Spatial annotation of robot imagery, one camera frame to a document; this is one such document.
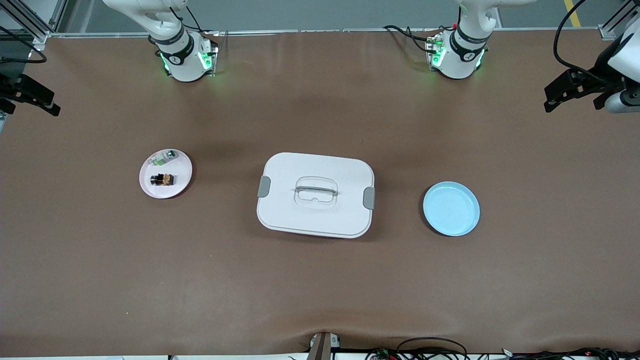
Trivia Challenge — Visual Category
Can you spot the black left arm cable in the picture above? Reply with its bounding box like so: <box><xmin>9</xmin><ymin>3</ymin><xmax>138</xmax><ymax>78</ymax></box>
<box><xmin>552</xmin><ymin>0</ymin><xmax>608</xmax><ymax>85</ymax></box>

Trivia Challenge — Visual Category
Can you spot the pink round plate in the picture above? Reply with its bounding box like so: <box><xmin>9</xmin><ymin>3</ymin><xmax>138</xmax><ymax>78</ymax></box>
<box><xmin>139</xmin><ymin>148</ymin><xmax>193</xmax><ymax>200</ymax></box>

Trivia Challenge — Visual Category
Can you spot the black looped cable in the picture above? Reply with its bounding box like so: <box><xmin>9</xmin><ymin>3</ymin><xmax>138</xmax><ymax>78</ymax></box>
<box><xmin>396</xmin><ymin>337</ymin><xmax>469</xmax><ymax>360</ymax></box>

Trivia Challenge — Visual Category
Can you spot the light blue round plate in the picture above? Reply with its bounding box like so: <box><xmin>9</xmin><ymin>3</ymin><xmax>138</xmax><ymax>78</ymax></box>
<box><xmin>423</xmin><ymin>181</ymin><xmax>481</xmax><ymax>237</ymax></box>

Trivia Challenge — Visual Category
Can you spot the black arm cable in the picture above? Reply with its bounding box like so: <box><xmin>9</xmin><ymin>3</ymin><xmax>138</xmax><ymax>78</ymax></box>
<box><xmin>552</xmin><ymin>0</ymin><xmax>608</xmax><ymax>85</ymax></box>
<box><xmin>0</xmin><ymin>25</ymin><xmax>48</xmax><ymax>65</ymax></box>

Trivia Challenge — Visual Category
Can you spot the white lidded storage box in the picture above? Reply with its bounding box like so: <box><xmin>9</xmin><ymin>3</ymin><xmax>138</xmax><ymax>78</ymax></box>
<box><xmin>256</xmin><ymin>152</ymin><xmax>376</xmax><ymax>239</ymax></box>

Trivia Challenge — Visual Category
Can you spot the clear box lid handle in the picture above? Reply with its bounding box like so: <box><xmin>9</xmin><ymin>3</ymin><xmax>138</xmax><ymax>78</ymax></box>
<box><xmin>294</xmin><ymin>176</ymin><xmax>339</xmax><ymax>208</ymax></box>

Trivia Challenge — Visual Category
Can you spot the black cable bundle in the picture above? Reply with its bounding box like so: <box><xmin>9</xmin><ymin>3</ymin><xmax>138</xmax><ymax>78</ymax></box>
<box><xmin>500</xmin><ymin>347</ymin><xmax>640</xmax><ymax>360</ymax></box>

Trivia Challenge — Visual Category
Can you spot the green clear switch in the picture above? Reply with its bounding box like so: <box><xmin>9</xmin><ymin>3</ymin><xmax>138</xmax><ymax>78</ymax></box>
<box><xmin>151</xmin><ymin>149</ymin><xmax>178</xmax><ymax>167</ymax></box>

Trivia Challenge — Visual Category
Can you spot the brown table mat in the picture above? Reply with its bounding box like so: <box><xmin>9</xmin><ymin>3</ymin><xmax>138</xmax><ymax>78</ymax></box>
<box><xmin>0</xmin><ymin>29</ymin><xmax>640</xmax><ymax>358</ymax></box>

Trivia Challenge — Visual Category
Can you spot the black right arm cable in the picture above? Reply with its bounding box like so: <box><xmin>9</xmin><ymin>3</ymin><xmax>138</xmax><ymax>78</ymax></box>
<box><xmin>0</xmin><ymin>25</ymin><xmax>48</xmax><ymax>65</ymax></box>

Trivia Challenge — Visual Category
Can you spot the aluminium frame profile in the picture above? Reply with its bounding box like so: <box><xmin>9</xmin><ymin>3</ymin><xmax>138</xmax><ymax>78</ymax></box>
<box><xmin>597</xmin><ymin>0</ymin><xmax>640</xmax><ymax>41</ymax></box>
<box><xmin>0</xmin><ymin>0</ymin><xmax>68</xmax><ymax>51</ymax></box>

